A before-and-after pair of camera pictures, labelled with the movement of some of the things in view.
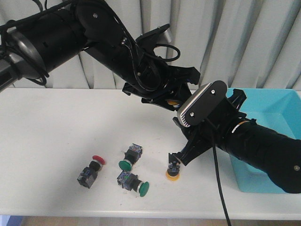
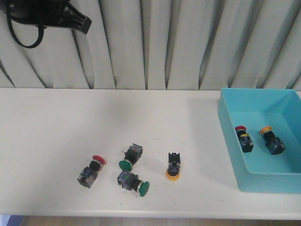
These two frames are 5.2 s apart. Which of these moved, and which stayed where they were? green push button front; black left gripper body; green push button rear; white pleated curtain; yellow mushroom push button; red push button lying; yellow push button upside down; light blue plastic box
Moved: black left gripper body; yellow mushroom push button
Stayed: red push button lying; white pleated curtain; yellow push button upside down; green push button rear; light blue plastic box; green push button front
